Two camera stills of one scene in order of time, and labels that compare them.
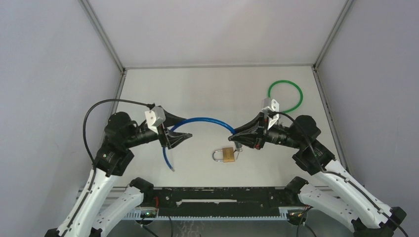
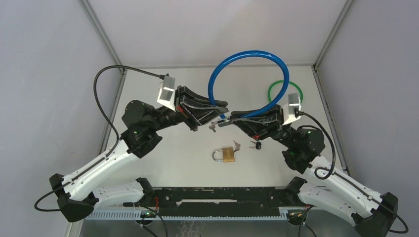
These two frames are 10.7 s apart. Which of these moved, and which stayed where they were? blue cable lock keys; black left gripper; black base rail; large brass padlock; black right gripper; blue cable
Moved: blue cable lock keys; blue cable; black left gripper; black right gripper
Stayed: black base rail; large brass padlock
